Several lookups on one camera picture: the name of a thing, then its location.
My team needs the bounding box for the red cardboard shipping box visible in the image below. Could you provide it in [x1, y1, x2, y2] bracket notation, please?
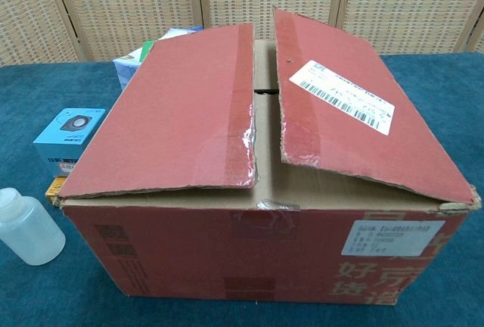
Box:
[52, 5, 484, 303]

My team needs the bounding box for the light blue speaker box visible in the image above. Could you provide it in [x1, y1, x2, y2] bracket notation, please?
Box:
[33, 107, 107, 179]

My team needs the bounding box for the small yellow brown box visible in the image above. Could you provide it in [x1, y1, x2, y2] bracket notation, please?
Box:
[44, 177, 69, 207]

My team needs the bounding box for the green printed packet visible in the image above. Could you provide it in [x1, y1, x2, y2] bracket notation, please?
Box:
[136, 39, 157, 64]

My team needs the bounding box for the white blue carton pack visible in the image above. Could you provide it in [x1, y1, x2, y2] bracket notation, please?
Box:
[112, 26, 206, 92]

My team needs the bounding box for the woven wooden folding screen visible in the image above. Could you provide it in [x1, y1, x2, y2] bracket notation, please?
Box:
[0, 0, 484, 68]

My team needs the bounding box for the translucent white plastic bottle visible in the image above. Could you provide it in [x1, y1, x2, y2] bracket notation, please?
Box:
[0, 187, 67, 266]

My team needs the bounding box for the blue carpet table cover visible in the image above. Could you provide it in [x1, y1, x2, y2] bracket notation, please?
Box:
[0, 52, 484, 327]

